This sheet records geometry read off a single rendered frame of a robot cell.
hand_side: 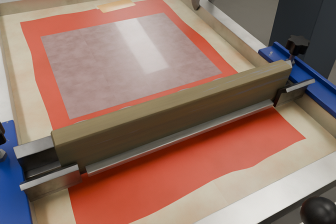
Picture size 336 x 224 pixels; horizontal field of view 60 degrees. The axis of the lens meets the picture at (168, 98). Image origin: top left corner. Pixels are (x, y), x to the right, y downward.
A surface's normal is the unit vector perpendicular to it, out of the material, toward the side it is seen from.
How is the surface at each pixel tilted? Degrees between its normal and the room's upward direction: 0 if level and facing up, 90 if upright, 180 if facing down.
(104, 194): 7
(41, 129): 7
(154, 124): 97
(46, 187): 97
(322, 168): 7
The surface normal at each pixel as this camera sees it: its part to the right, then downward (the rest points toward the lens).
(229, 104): 0.45, 0.64
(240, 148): 0.05, -0.72
